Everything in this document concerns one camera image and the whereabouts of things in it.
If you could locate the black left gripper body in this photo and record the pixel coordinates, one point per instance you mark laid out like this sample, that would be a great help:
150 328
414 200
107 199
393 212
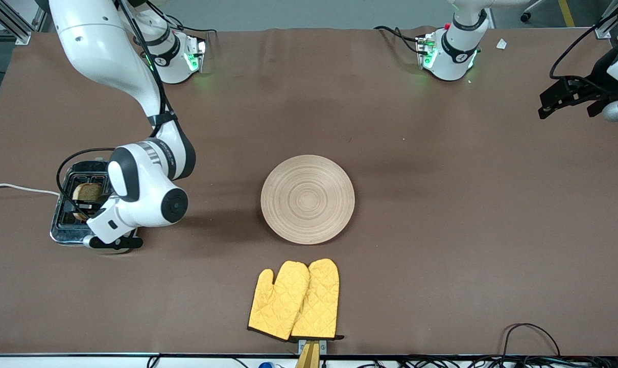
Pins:
598 83

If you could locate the brown bread slice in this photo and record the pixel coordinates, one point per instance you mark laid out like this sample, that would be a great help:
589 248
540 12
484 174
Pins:
87 191

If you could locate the round wooden plate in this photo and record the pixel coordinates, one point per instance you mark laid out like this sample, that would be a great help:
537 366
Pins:
307 199

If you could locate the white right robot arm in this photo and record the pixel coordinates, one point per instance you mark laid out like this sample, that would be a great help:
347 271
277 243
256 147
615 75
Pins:
99 46

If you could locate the cream chrome two-slot toaster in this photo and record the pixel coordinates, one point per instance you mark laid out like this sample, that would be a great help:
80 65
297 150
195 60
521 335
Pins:
64 232

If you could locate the small white paper scrap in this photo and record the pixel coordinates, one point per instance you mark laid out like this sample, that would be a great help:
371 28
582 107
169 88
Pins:
501 44

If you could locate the black office chair wheel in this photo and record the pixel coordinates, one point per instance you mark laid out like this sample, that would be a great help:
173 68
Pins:
525 17

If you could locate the yellow quilted oven mitt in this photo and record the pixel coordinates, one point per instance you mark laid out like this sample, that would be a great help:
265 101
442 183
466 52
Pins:
322 301
278 301

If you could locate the brown table cover sheet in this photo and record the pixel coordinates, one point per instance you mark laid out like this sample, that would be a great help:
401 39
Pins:
309 128

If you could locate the small blue round cap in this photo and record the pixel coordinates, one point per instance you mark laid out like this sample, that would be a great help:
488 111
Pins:
267 365

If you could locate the aluminium frame profile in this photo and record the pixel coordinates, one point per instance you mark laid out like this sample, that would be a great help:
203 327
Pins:
23 36
602 28

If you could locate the small grey metal bracket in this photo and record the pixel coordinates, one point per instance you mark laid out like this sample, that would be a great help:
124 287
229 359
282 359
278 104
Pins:
323 346

